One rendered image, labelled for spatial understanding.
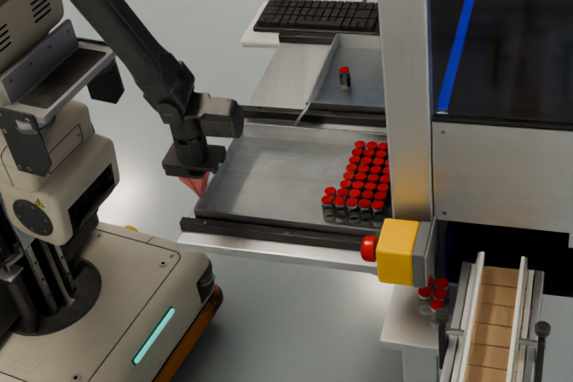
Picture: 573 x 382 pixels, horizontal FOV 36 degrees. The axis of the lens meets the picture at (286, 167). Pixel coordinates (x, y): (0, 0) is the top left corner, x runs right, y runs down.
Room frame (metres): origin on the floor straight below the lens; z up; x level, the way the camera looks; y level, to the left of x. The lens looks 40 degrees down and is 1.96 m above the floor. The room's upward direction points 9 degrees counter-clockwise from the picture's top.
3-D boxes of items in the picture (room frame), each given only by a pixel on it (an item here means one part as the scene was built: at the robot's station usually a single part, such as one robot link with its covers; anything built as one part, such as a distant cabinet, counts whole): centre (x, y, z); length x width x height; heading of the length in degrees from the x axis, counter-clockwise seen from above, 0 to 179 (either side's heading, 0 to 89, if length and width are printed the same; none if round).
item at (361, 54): (1.52, -0.27, 0.90); 0.34 x 0.26 x 0.04; 68
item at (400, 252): (0.93, -0.15, 1.00); 0.08 x 0.07 x 0.07; 68
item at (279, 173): (1.25, -0.03, 0.90); 0.34 x 0.26 x 0.04; 67
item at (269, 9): (1.94, -0.18, 0.82); 0.40 x 0.14 x 0.02; 67
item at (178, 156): (1.25, 0.16, 1.01); 0.10 x 0.07 x 0.07; 68
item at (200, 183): (1.25, 0.17, 0.94); 0.07 x 0.07 x 0.09; 68
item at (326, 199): (1.15, -0.06, 0.90); 0.02 x 0.02 x 0.05
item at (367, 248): (0.94, -0.11, 0.99); 0.04 x 0.04 x 0.04; 68
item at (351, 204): (1.20, -0.13, 0.90); 0.18 x 0.02 x 0.05; 157
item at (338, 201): (1.21, -0.11, 0.90); 0.18 x 0.02 x 0.05; 157
